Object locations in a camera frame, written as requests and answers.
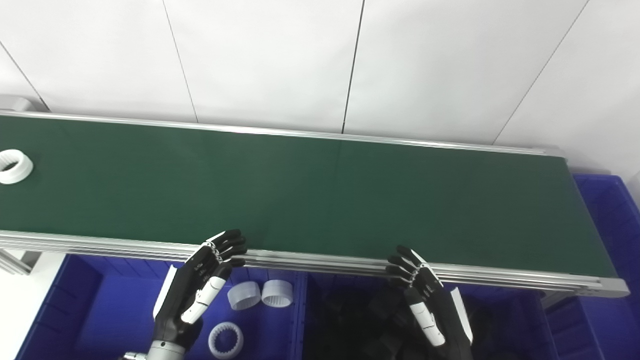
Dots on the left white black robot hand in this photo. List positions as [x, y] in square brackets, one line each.
[187, 290]

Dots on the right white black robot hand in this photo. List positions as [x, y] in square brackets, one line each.
[440, 310]

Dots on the blue bin with white parts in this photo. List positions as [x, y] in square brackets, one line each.
[115, 310]

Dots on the blue bin with black parts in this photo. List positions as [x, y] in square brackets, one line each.
[520, 320]

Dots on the green conveyor belt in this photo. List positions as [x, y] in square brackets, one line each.
[300, 190]
[325, 262]

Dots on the empty blue bin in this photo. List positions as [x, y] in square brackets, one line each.
[610, 320]

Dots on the aluminium conveyor leg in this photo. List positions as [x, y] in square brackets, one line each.
[15, 260]

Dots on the grey conveyor end housing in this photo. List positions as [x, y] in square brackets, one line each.
[12, 103]

